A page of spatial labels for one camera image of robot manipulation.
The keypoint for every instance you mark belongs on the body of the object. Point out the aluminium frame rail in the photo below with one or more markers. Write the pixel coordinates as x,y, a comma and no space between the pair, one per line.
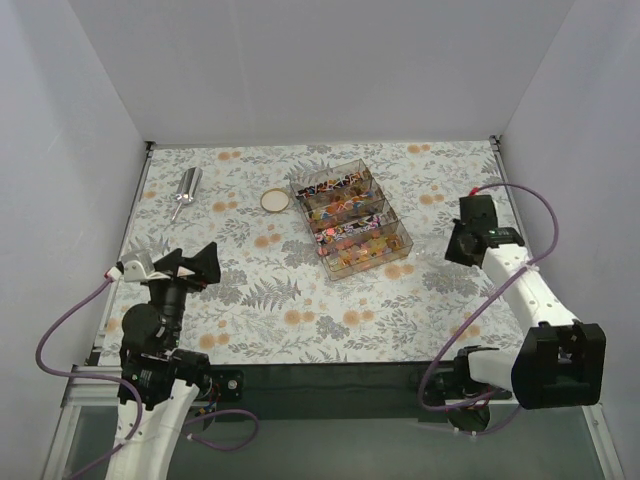
465,414
530,240

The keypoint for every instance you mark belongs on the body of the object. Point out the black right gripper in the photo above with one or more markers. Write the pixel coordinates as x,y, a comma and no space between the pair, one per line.
477,211

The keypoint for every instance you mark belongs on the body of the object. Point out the silver metal scoop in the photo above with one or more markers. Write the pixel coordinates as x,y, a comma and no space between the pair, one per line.
186,190

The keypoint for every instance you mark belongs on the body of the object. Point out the clear acrylic candy organizer box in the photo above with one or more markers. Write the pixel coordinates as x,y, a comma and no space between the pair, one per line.
353,225

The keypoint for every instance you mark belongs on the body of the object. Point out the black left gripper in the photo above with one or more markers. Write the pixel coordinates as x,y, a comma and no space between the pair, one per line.
185,278

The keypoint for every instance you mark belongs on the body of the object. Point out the round wooden jar lid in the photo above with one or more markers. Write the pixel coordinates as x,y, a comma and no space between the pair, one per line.
275,200

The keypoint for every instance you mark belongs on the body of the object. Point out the clear plastic jar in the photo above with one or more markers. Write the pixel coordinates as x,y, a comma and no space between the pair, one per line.
430,248

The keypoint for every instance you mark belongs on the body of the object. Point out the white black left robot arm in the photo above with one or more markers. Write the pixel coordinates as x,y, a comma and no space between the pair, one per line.
160,380

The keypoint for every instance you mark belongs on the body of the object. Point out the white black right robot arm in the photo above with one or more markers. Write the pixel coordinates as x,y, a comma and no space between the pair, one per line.
560,361

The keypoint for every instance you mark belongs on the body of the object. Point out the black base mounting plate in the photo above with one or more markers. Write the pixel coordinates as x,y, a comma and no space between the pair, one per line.
323,391

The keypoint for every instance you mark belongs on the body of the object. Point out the aluminium front frame rail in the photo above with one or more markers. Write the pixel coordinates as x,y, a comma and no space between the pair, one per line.
465,414

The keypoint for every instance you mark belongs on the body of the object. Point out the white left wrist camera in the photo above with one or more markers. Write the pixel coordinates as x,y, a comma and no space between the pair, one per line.
135,266

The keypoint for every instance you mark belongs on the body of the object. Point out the aluminium frame rail right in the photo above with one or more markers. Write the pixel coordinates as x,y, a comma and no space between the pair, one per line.
530,240

